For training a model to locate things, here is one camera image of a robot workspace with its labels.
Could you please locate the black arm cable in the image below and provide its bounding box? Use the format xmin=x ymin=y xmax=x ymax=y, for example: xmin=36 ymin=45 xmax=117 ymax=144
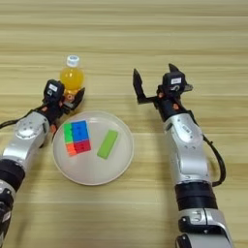
xmin=0 ymin=107 xmax=45 ymax=129
xmin=190 ymin=110 xmax=228 ymax=188

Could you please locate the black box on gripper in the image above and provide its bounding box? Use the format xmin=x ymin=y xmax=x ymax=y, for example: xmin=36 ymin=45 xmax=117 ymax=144
xmin=162 ymin=71 xmax=187 ymax=96
xmin=43 ymin=78 xmax=66 ymax=102

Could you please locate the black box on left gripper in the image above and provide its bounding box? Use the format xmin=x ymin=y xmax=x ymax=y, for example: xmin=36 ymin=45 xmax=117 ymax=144
xmin=43 ymin=78 xmax=66 ymax=102

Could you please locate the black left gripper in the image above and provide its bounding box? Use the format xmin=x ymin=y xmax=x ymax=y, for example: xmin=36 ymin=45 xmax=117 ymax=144
xmin=40 ymin=87 xmax=86 ymax=126

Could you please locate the multicolour puzzle cube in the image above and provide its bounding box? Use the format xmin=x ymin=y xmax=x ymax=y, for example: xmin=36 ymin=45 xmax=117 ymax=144
xmin=63 ymin=120 xmax=93 ymax=158

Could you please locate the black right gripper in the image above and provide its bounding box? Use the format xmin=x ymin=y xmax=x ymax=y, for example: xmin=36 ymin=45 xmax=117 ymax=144
xmin=132 ymin=63 xmax=195 ymax=123

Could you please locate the orange juice bottle white cap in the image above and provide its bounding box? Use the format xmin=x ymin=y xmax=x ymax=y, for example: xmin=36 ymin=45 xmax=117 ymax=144
xmin=59 ymin=54 xmax=86 ymax=98

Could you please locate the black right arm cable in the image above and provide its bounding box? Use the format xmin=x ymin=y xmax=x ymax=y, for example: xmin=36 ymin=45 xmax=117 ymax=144
xmin=190 ymin=110 xmax=228 ymax=188

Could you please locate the green rectangular block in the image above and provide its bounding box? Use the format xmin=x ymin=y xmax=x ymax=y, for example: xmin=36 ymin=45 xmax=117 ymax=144
xmin=96 ymin=129 xmax=119 ymax=160

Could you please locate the round beige plate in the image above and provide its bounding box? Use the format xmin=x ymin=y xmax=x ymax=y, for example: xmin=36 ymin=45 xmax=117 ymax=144
xmin=51 ymin=110 xmax=135 ymax=187

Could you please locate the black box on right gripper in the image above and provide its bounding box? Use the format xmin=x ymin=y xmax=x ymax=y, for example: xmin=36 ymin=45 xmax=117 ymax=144
xmin=162 ymin=71 xmax=187 ymax=96

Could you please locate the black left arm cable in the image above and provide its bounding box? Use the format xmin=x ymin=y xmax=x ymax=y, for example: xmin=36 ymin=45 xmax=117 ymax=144
xmin=0 ymin=107 xmax=45 ymax=129

